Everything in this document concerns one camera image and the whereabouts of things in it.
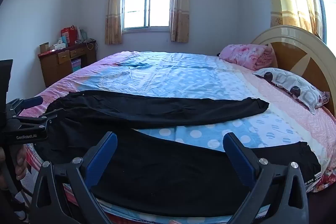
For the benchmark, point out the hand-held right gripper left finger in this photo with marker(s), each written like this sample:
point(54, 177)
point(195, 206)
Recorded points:
point(102, 159)

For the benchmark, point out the white tissue box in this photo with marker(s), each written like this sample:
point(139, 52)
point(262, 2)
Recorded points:
point(59, 46)

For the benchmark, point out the person's left hand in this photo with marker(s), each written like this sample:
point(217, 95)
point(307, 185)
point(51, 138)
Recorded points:
point(21, 164)

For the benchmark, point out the blue storage box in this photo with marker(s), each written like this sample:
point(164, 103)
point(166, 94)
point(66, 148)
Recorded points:
point(76, 65)

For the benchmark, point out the white plastic bag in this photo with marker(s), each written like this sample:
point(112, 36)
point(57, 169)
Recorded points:
point(83, 34)

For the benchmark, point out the grey patterned pillow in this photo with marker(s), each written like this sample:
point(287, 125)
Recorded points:
point(291, 85)

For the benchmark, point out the wooden bed headboard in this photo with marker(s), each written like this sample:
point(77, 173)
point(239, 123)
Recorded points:
point(302, 56)

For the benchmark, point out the pink floral folded blanket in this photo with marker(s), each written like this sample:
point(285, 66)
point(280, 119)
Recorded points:
point(246, 56)

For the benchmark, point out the brown wooden desk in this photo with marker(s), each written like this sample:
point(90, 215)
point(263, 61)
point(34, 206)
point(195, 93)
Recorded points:
point(56, 69)

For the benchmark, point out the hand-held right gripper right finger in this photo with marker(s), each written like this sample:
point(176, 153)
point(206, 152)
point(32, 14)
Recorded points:
point(240, 159)

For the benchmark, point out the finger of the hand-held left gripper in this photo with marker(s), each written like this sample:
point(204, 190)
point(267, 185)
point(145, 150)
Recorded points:
point(26, 103)
point(39, 120)

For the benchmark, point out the bed with dotted patterned sheet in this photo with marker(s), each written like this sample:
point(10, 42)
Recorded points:
point(170, 74)

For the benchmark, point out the black pants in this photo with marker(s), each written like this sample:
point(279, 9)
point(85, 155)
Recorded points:
point(157, 174)

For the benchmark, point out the large window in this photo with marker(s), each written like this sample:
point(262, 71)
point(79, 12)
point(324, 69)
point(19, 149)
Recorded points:
point(321, 1)

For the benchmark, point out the red gift bag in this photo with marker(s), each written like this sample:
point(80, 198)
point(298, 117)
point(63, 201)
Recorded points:
point(68, 35)

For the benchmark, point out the cardboard box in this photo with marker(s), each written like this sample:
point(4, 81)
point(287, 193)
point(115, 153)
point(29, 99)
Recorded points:
point(44, 47)

